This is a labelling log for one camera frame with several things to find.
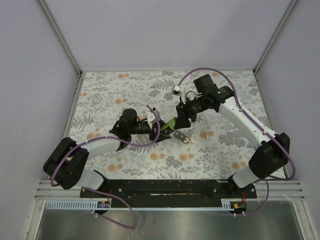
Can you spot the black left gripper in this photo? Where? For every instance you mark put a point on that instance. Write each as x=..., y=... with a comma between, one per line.
x=153, y=136

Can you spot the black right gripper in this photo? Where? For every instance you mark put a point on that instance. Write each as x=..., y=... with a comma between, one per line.
x=183, y=115

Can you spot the green pill bottle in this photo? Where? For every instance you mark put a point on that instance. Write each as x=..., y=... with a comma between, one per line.
x=169, y=127

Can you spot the grey weekly pill organizer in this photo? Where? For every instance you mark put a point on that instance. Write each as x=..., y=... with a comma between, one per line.
x=184, y=136

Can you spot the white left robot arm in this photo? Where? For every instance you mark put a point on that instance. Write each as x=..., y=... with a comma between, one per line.
x=66, y=164

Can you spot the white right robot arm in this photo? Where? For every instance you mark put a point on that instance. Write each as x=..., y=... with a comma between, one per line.
x=271, y=149

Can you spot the floral table mat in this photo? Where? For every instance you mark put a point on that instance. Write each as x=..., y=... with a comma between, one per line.
x=105, y=95

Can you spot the white cable duct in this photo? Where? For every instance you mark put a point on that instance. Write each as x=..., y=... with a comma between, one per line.
x=142, y=204

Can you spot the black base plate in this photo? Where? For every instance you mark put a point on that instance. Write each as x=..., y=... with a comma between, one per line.
x=174, y=189

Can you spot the aluminium frame rail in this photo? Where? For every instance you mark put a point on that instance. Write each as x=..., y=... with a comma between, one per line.
x=278, y=191

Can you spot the left aluminium corner post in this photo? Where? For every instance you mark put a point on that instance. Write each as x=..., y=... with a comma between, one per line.
x=59, y=35

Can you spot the aluminium corner post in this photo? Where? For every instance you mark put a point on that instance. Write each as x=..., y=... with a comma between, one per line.
x=275, y=35
x=59, y=35

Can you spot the right aluminium corner post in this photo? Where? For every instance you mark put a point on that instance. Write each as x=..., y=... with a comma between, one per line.
x=275, y=35

